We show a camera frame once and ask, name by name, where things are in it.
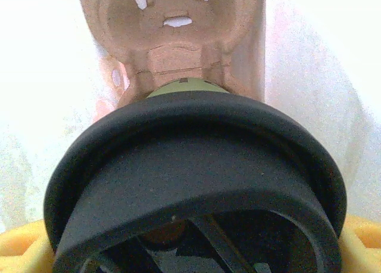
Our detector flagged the green paper coffee cup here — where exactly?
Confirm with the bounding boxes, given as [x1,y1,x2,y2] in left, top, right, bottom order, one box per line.
[147,76,232,100]

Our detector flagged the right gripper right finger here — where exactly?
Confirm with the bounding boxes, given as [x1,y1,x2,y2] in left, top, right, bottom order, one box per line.
[339,215,381,273]

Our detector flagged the brown pulp cup carrier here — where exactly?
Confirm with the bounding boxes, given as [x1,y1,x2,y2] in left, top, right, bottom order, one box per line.
[79,0,267,131]

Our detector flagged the black plastic cup lid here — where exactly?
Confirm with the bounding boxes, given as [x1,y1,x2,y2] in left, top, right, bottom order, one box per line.
[43,89,348,273]

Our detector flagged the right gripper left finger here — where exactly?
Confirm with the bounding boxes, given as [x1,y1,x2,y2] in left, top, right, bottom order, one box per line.
[0,219,60,273]

